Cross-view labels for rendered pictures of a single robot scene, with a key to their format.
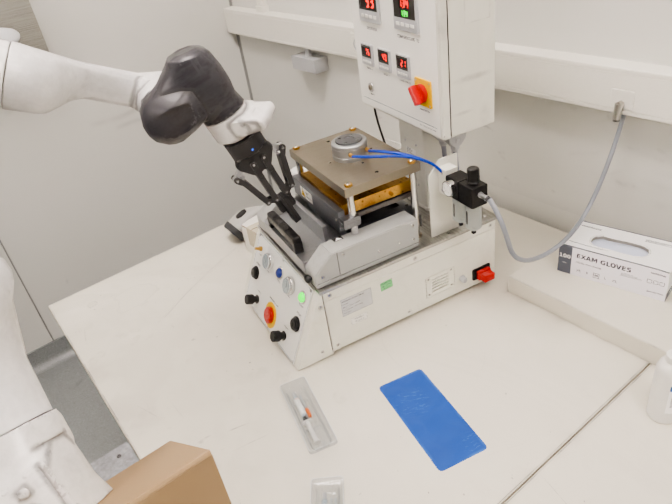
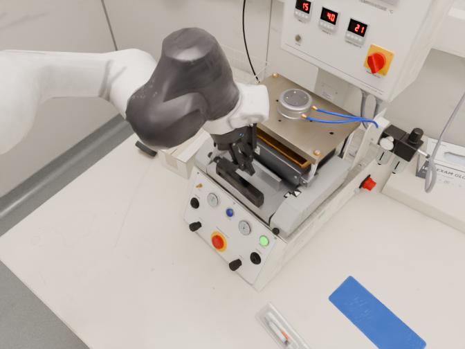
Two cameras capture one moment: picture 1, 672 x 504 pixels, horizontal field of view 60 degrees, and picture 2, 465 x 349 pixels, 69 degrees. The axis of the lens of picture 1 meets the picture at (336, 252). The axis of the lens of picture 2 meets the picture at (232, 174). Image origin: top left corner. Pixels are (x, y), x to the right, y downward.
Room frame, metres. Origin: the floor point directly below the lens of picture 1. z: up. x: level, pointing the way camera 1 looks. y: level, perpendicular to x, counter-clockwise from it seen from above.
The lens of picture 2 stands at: (0.65, 0.31, 1.64)
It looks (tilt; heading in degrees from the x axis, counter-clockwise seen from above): 51 degrees down; 338
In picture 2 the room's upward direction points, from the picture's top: straight up
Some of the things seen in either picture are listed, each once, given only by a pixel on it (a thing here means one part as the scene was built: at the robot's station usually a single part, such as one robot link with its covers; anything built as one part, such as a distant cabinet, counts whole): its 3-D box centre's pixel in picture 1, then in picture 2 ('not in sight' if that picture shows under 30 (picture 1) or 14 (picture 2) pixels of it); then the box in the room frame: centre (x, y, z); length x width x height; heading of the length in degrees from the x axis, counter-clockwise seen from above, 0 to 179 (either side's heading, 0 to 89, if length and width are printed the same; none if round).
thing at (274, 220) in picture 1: (284, 231); (239, 183); (1.11, 0.10, 0.99); 0.15 x 0.02 x 0.04; 23
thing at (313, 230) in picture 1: (340, 217); (275, 158); (1.16, -0.02, 0.97); 0.30 x 0.22 x 0.08; 113
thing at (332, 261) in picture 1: (359, 249); (309, 196); (1.03, -0.05, 0.96); 0.26 x 0.05 x 0.07; 113
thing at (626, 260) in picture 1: (619, 258); (459, 167); (1.02, -0.62, 0.83); 0.23 x 0.12 x 0.07; 44
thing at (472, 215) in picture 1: (462, 197); (394, 149); (1.03, -0.27, 1.05); 0.15 x 0.05 x 0.15; 23
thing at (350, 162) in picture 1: (368, 164); (306, 116); (1.18, -0.10, 1.08); 0.31 x 0.24 x 0.13; 23
